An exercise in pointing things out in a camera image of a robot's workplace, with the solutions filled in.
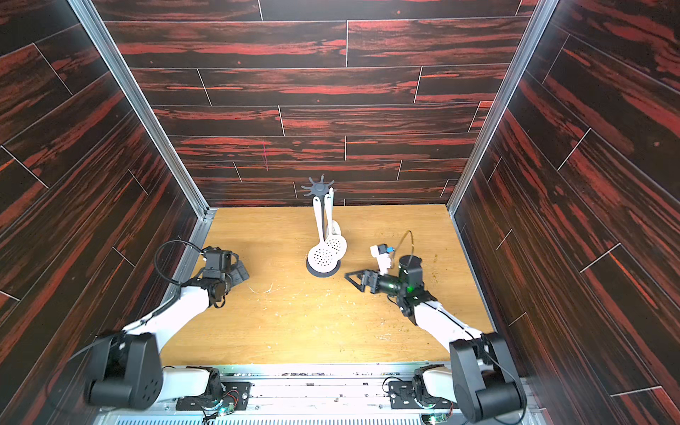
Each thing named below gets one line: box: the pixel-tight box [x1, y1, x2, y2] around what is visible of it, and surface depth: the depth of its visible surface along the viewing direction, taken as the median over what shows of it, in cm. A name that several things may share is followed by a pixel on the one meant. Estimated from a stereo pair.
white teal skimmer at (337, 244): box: [324, 193, 348, 260], surface depth 93 cm
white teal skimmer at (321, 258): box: [307, 195, 339, 274], surface depth 90 cm
